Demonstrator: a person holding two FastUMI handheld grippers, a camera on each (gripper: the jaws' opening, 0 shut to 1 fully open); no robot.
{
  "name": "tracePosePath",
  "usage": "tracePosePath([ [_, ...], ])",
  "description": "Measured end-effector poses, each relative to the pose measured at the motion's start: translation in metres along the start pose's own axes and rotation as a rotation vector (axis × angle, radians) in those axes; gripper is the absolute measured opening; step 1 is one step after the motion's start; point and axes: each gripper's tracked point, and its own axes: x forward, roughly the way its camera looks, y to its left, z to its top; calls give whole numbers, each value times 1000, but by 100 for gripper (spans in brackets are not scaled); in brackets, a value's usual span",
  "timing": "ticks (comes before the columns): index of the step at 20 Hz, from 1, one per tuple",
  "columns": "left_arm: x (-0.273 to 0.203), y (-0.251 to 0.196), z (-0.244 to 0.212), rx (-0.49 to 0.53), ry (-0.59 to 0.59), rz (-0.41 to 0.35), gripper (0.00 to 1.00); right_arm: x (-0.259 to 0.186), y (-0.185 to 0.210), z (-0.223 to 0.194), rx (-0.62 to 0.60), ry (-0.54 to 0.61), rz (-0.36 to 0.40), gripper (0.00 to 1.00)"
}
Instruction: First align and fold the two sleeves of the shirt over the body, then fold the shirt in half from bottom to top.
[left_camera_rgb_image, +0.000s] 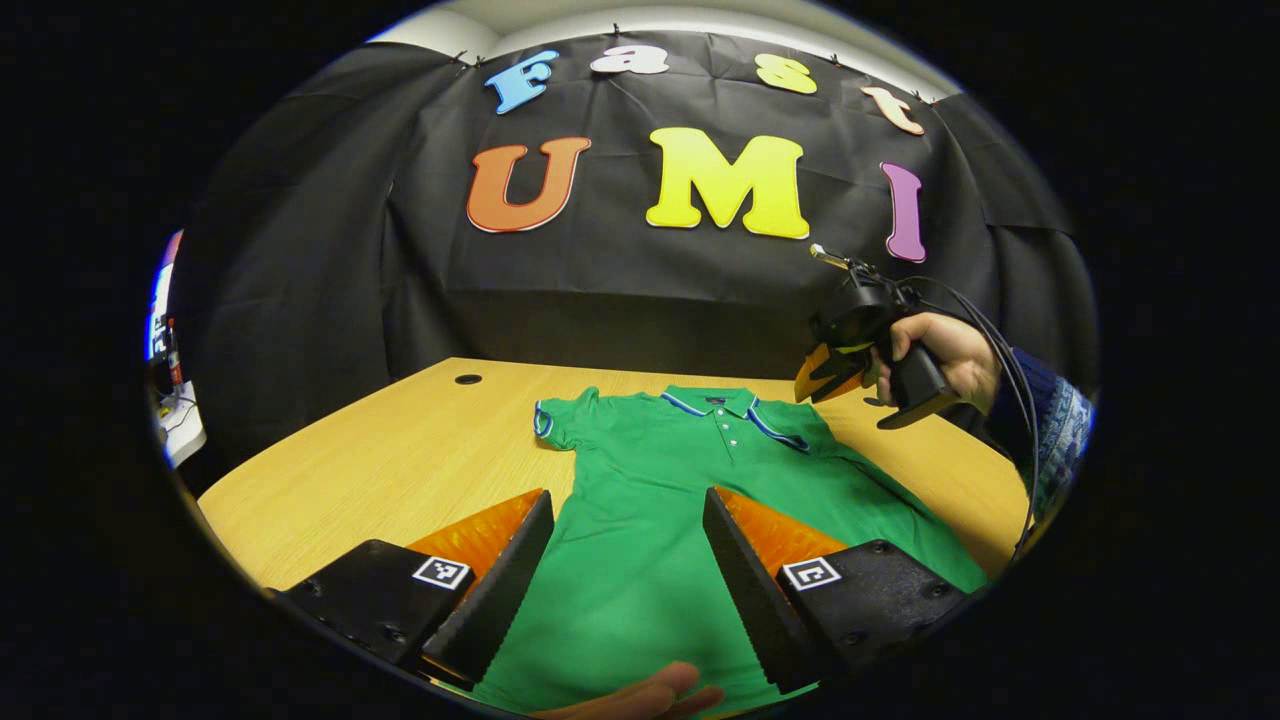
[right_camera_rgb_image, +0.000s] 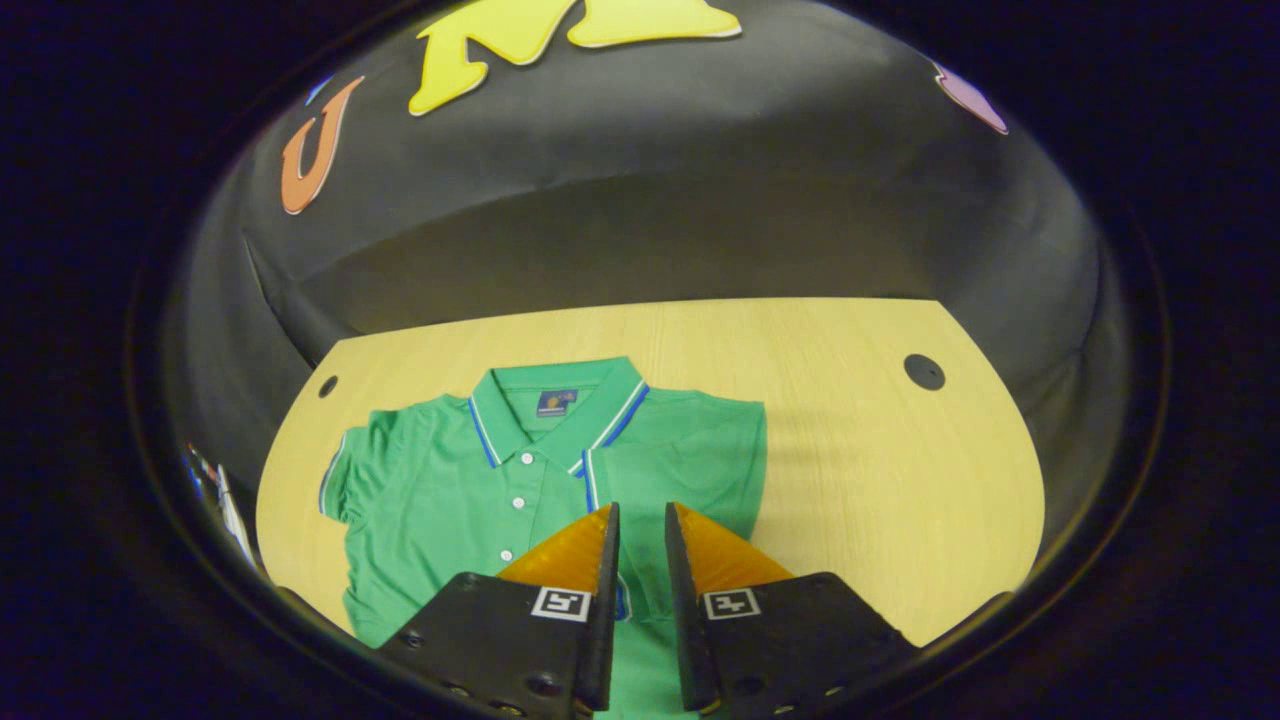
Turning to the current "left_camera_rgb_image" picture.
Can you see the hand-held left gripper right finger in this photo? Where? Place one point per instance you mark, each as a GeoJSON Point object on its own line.
{"type": "Point", "coordinates": [755, 595]}

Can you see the black backdrop cloth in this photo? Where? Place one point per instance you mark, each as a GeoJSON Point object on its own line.
{"type": "Point", "coordinates": [620, 290]}

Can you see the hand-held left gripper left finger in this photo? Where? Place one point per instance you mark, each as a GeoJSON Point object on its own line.
{"type": "Point", "coordinates": [500, 595]}

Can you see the green T-shirt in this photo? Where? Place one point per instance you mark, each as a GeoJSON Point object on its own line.
{"type": "Point", "coordinates": [650, 480]}

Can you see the computer monitor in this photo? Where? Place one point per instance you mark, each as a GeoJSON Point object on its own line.
{"type": "Point", "coordinates": [160, 300]}

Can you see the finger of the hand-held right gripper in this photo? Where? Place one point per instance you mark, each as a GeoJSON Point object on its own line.
{"type": "Point", "coordinates": [812, 380]}
{"type": "Point", "coordinates": [850, 372]}

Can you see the white side desk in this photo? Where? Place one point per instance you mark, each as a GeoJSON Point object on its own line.
{"type": "Point", "coordinates": [182, 430]}

